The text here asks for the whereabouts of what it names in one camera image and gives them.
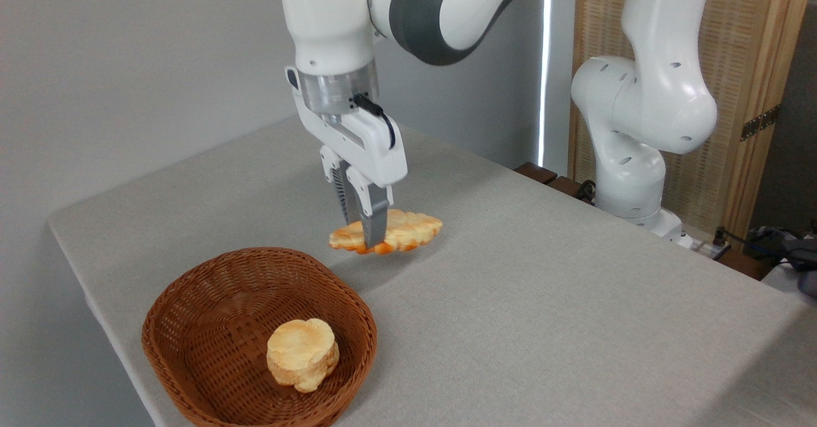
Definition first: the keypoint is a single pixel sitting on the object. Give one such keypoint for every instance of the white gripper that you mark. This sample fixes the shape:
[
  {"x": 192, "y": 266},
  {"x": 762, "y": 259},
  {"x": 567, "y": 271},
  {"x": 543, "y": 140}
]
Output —
[{"x": 376, "y": 152}]

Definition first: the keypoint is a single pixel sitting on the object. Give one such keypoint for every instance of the long golden bread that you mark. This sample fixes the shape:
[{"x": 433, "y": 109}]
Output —
[{"x": 415, "y": 229}]

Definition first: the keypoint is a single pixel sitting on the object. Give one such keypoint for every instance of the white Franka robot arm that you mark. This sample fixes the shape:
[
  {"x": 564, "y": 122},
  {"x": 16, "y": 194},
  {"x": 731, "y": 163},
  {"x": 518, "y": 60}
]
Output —
[{"x": 657, "y": 95}]

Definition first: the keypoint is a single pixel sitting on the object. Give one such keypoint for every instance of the round golden bread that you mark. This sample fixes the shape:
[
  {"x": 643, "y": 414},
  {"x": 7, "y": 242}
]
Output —
[{"x": 300, "y": 350}]

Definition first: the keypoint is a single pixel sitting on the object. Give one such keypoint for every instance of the brown wicker basket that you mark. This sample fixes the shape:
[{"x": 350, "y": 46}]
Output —
[{"x": 210, "y": 312}]

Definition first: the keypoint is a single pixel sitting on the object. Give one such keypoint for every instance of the dark wooden slat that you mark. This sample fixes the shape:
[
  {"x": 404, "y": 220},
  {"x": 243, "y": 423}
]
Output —
[
  {"x": 535, "y": 172},
  {"x": 565, "y": 186}
]

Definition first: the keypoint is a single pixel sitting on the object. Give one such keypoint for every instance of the white power strip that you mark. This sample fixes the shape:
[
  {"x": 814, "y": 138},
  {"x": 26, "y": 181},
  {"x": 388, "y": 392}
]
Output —
[{"x": 699, "y": 246}]

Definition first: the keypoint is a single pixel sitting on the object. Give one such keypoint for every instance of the metal screen hinge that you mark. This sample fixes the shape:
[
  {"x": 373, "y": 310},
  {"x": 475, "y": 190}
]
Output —
[{"x": 759, "y": 122}]

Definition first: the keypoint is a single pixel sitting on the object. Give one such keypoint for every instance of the wooden rattan folding screen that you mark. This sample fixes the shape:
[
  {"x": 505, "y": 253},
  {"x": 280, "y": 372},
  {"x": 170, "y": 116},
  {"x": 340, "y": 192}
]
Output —
[{"x": 740, "y": 31}]

